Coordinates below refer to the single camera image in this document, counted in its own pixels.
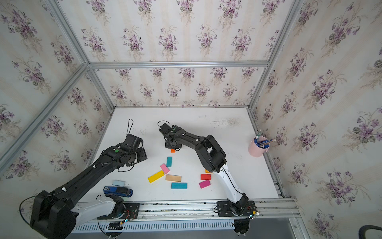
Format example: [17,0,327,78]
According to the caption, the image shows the blue pens in cup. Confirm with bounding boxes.
[254,130,275,149]

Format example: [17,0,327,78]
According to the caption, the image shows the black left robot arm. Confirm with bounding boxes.
[29,143,147,239]

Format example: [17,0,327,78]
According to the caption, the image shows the magenta wooden block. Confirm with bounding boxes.
[199,180,211,189]

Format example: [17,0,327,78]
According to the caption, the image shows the small teal wooden block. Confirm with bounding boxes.
[166,156,173,167]

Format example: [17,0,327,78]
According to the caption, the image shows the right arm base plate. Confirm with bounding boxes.
[216,201,257,217]

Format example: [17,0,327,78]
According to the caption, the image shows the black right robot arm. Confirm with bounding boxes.
[159,123,249,216]

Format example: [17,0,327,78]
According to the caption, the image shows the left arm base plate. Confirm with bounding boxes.
[97,203,140,220]

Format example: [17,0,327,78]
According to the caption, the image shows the pink pen cup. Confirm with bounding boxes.
[248,136,270,157]

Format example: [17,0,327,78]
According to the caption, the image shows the red wooden block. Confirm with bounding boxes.
[200,174,211,181]

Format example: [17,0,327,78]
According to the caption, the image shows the long teal wooden block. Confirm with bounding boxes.
[171,182,188,189]

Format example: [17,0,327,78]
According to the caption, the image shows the pink wooden block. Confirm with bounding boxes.
[160,163,170,174]

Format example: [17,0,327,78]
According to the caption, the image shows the natural wood block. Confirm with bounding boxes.
[165,174,182,183]

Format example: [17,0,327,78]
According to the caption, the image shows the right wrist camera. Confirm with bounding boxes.
[159,122,172,137]

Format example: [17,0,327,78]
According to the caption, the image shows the aluminium mounting rail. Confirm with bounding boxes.
[71,199,304,237]

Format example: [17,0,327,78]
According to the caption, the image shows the blue stapler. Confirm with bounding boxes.
[103,186,133,198]

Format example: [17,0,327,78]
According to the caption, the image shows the light blue eraser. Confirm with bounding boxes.
[112,180,126,187]

